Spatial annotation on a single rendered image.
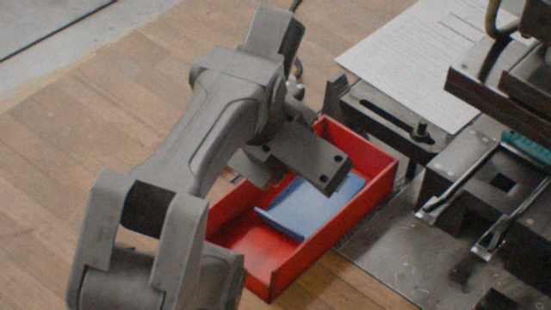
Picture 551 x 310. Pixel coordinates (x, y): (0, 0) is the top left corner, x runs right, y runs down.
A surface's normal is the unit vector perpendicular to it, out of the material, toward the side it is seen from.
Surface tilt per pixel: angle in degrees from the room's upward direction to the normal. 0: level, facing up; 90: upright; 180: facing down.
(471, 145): 0
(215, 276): 82
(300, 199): 0
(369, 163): 90
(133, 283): 23
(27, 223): 0
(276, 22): 31
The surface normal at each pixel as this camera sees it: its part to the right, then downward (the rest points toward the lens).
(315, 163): -0.22, -0.33
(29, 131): 0.10, -0.71
